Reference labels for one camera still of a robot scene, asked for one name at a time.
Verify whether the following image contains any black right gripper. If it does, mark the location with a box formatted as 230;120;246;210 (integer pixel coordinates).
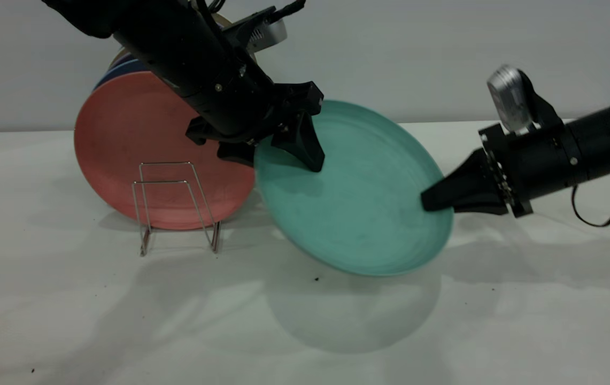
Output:
421;120;579;218

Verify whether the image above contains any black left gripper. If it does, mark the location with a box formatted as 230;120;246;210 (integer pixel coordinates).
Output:
186;70;325;173

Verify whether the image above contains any green round plate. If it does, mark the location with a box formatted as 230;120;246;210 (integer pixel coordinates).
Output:
254;99;454;277

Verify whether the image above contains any pink round plate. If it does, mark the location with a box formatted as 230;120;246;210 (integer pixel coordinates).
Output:
74;71;256;231

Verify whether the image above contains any blue round plate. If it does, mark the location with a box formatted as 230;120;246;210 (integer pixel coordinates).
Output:
94;59;151;89

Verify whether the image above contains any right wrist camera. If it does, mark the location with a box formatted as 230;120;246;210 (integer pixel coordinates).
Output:
487;65;565;134

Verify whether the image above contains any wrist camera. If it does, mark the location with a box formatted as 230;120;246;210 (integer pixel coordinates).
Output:
487;65;565;134
229;6;288;55

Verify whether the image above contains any metal wire plate rack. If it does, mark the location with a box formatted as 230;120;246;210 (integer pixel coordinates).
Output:
133;162;221;257

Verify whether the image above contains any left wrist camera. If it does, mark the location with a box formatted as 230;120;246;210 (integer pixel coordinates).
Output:
229;6;288;55

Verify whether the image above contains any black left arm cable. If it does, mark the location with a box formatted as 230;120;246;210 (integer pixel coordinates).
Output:
265;0;306;23

